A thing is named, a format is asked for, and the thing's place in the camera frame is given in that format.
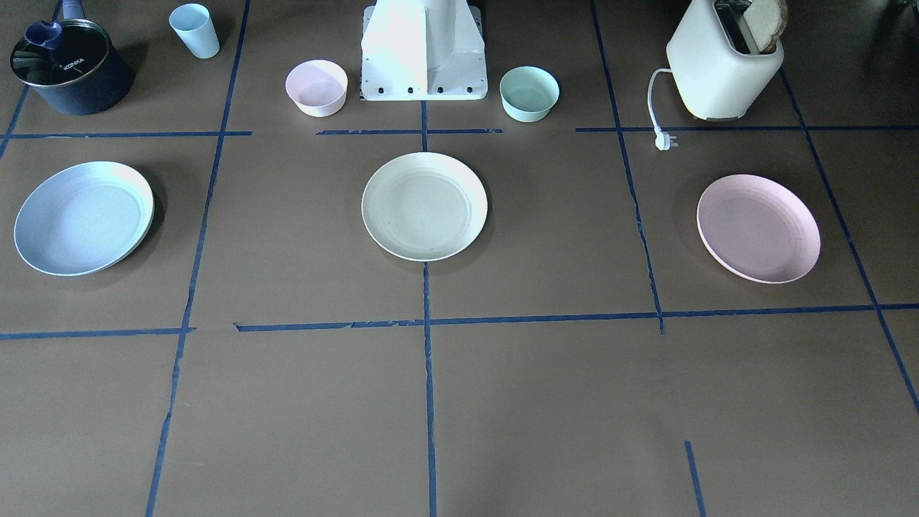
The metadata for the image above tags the white power cord with plug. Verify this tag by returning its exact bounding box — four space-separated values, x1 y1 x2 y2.
648 67 679 152

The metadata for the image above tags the green plastic bowl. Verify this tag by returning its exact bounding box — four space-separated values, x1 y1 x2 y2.
499 66 560 122

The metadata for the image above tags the light blue plastic cup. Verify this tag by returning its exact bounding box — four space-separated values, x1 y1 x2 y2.
169 3 220 59

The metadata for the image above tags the cream white toaster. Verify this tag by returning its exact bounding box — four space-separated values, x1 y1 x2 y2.
666 1 785 121

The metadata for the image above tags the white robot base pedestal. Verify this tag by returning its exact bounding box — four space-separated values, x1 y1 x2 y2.
359 1 489 101

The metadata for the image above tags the light blue plate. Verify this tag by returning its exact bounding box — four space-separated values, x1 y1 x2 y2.
14 161 154 277

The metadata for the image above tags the cream white plate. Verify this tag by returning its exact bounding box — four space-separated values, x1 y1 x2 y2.
361 152 488 262

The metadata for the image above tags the slice of toast bread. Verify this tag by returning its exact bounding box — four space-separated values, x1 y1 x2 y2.
742 0 788 55

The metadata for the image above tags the dark blue cooking pot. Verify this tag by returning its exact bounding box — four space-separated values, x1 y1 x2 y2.
9 1 135 116

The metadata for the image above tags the pink plate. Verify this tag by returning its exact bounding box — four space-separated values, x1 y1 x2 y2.
696 174 823 284

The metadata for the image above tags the pink plastic bowl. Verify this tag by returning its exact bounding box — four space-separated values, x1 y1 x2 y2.
284 60 348 118

